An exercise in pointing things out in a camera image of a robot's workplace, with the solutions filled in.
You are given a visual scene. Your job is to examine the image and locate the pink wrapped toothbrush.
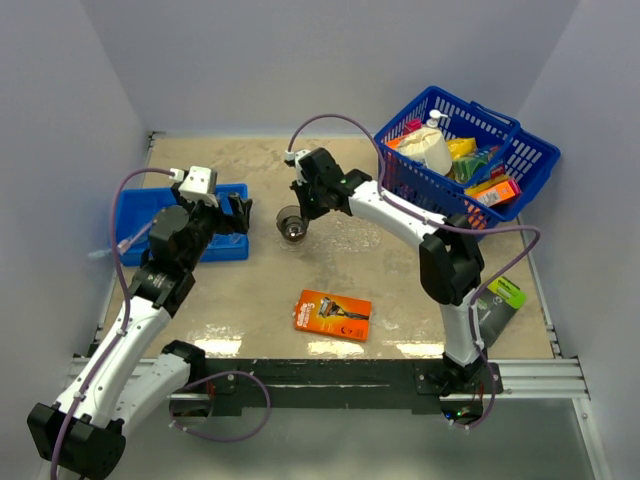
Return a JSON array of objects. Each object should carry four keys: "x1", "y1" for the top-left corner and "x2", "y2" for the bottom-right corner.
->
[{"x1": 87, "y1": 222, "x2": 152, "y2": 260}]

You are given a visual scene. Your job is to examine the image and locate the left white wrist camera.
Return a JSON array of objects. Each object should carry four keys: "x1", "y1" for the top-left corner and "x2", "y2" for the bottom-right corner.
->
[{"x1": 169, "y1": 166, "x2": 219, "y2": 207}]

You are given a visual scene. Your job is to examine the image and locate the black aluminium base frame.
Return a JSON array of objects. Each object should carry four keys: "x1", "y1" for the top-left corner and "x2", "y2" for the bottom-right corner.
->
[{"x1": 62, "y1": 349, "x2": 596, "y2": 431}]

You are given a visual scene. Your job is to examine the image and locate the blue plastic bin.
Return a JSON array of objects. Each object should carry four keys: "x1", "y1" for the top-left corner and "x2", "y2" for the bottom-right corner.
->
[{"x1": 116, "y1": 187, "x2": 250, "y2": 267}]

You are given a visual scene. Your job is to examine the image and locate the dark smoked plastic cup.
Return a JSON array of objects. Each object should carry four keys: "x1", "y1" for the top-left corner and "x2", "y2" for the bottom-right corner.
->
[{"x1": 276, "y1": 205, "x2": 309, "y2": 243}]

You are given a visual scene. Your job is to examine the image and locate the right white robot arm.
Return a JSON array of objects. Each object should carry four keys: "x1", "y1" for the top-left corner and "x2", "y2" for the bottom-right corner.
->
[{"x1": 276, "y1": 148, "x2": 486, "y2": 393}]

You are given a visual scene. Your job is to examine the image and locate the black green razor package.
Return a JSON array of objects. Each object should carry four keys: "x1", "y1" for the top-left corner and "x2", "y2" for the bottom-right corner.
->
[{"x1": 476, "y1": 276, "x2": 527, "y2": 348}]

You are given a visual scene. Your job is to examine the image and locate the white pump bottle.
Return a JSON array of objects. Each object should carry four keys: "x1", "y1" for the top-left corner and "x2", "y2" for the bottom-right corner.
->
[{"x1": 426, "y1": 109, "x2": 449, "y2": 129}]

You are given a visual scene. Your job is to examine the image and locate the orange razor box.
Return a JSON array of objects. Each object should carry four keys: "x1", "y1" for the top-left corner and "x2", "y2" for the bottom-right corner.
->
[{"x1": 293, "y1": 289, "x2": 373, "y2": 343}]

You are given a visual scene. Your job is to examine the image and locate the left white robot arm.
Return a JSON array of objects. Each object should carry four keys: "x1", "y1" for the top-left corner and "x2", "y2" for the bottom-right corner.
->
[{"x1": 27, "y1": 185, "x2": 253, "y2": 479}]

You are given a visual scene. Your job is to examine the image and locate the blue shopping basket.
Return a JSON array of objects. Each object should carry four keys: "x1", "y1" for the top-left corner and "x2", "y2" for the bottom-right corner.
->
[{"x1": 375, "y1": 86, "x2": 560, "y2": 229}]

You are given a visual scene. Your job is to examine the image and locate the green sponge pack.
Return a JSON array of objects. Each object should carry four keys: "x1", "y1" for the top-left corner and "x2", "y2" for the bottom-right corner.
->
[{"x1": 452, "y1": 146, "x2": 500, "y2": 183}]

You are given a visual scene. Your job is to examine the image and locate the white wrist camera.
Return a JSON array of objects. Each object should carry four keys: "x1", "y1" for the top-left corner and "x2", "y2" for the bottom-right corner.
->
[
  {"x1": 169, "y1": 166, "x2": 219, "y2": 207},
  {"x1": 284, "y1": 149, "x2": 310, "y2": 185}
]

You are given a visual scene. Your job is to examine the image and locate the yellow sponge pack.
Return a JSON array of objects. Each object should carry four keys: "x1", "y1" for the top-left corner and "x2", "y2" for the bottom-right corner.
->
[{"x1": 446, "y1": 137, "x2": 477, "y2": 161}]

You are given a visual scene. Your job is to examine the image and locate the clear textured acrylic tray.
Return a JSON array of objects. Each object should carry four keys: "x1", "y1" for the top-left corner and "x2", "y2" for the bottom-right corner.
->
[{"x1": 276, "y1": 214, "x2": 382, "y2": 254}]

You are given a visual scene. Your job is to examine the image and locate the orange pink box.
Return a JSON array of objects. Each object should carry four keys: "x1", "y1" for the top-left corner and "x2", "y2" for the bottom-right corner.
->
[{"x1": 465, "y1": 175, "x2": 521, "y2": 207}]

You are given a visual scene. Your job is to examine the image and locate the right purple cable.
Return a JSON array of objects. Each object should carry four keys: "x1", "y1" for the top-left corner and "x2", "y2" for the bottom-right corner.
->
[{"x1": 285, "y1": 113, "x2": 543, "y2": 431}]

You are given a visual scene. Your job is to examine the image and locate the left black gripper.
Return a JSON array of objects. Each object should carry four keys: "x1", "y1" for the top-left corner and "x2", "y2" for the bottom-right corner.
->
[{"x1": 171, "y1": 183, "x2": 251, "y2": 270}]

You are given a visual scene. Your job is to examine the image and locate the small red box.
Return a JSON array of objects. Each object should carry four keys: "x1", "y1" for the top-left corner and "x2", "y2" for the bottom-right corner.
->
[{"x1": 403, "y1": 118, "x2": 422, "y2": 134}]

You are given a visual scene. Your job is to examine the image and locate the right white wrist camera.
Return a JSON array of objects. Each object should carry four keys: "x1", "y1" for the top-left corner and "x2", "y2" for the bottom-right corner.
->
[{"x1": 284, "y1": 149, "x2": 310, "y2": 185}]

